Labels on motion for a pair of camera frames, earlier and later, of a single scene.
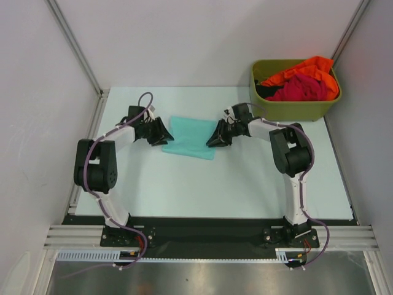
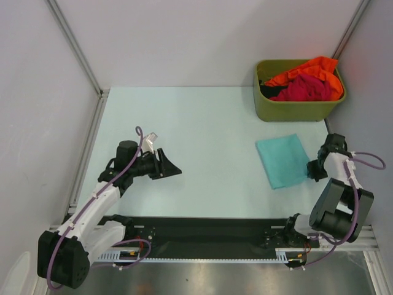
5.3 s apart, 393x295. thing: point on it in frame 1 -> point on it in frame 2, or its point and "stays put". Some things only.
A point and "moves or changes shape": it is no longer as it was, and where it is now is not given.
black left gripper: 160,130 -> 163,168
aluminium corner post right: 349,31 stays put
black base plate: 208,238 stays put
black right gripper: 225,133 -> 317,169
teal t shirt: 191,136 moves or changes shape
